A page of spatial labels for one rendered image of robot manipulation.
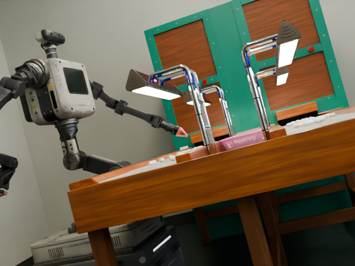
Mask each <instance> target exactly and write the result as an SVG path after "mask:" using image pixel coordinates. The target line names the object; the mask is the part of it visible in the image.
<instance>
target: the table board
mask: <svg viewBox="0 0 355 266"><path fill-rule="evenodd" d="M353 172H355V118H353V119H349V120H345V121H340V122H337V123H333V124H330V125H326V126H322V127H318V128H314V129H310V130H306V131H301V132H297V133H295V134H291V135H287V136H282V137H278V138H275V139H271V140H267V141H262V142H258V143H255V144H252V145H248V146H243V147H239V148H235V149H232V150H227V151H223V152H220V153H216V154H212V155H209V156H204V157H200V158H196V159H192V160H188V161H184V162H181V163H177V164H173V165H169V166H165V167H161V168H157V169H153V170H149V171H146V172H142V173H138V174H134V175H130V176H126V177H122V178H118V179H114V180H110V181H107V182H103V183H99V184H95V185H91V186H87V187H83V188H79V189H75V190H72V191H68V192H67V193H68V198H69V202H70V206H71V210H72V213H73V218H74V222H75V225H76V229H77V233H78V234H81V233H86V232H91V231H95V230H100V229H105V228H108V227H112V226H117V225H122V224H126V223H130V222H135V221H140V220H144V219H149V218H152V217H157V216H161V215H166V214H171V213H175V212H180V211H184V210H189V209H192V208H197V207H201V206H206V205H210V204H215V203H220V202H224V201H229V200H234V199H237V198H241V197H246V196H250V195H255V194H259V193H264V192H269V191H273V190H276V189H281V188H286V187H290V186H295V185H299V184H304V183H308V182H313V181H318V180H321V179H325V178H330V177H334V176H339V175H344V174H348V173H353Z"/></svg>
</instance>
